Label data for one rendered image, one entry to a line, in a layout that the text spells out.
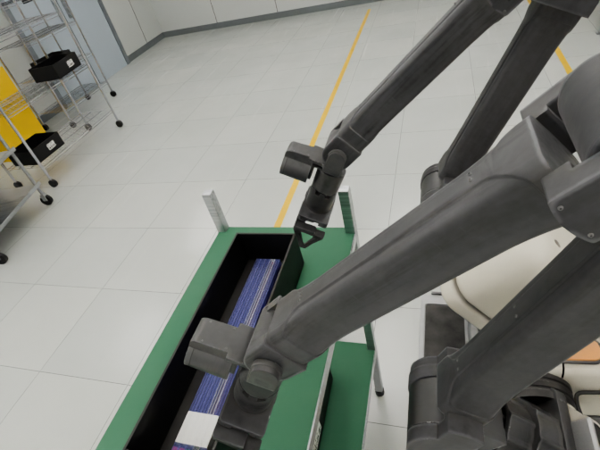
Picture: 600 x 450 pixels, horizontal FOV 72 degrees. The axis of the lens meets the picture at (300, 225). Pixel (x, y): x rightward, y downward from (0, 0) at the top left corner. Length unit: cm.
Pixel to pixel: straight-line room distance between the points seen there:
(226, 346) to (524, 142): 39
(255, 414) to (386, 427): 132
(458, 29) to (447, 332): 53
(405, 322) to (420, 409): 164
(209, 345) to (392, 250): 28
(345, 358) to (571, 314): 133
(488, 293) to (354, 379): 111
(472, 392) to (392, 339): 164
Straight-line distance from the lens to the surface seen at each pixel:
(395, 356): 206
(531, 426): 58
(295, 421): 90
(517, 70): 72
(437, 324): 88
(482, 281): 55
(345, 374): 163
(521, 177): 28
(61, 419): 254
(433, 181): 82
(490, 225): 30
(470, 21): 68
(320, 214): 88
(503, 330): 42
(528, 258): 53
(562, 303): 37
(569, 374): 64
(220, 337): 53
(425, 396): 54
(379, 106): 73
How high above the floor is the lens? 175
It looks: 39 degrees down
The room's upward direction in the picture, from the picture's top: 16 degrees counter-clockwise
